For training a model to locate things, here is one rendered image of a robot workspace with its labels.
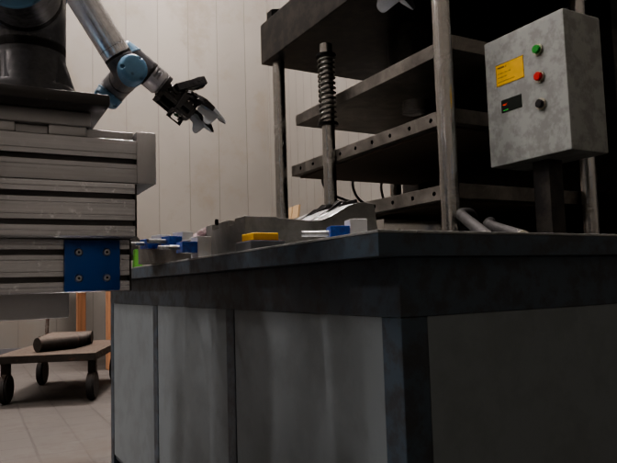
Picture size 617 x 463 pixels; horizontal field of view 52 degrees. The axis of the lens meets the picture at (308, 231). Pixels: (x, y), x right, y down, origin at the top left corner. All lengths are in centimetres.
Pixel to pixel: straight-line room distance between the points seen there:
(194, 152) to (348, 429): 741
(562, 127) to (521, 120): 15
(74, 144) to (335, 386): 59
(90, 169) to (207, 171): 730
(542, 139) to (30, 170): 138
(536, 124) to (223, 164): 679
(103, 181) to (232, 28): 804
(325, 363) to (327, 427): 11
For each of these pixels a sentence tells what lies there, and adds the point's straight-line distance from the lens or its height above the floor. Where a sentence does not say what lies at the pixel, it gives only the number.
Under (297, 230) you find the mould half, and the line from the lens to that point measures 154.
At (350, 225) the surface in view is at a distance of 127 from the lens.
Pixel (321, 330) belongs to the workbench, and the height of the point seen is 64.
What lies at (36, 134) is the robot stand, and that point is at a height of 97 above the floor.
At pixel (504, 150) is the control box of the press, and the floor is 112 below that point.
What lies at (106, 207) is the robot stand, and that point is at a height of 86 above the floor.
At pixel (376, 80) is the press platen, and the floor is 151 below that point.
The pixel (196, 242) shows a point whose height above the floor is 84.
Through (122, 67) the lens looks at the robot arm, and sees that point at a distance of 173.
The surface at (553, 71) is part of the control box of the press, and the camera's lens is 196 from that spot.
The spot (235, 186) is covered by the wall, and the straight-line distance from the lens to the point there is 848.
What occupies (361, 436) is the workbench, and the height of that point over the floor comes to 48.
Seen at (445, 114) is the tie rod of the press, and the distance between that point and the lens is 206.
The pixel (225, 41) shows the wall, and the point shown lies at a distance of 896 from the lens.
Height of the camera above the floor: 73
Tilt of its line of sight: 5 degrees up
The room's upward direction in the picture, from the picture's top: 2 degrees counter-clockwise
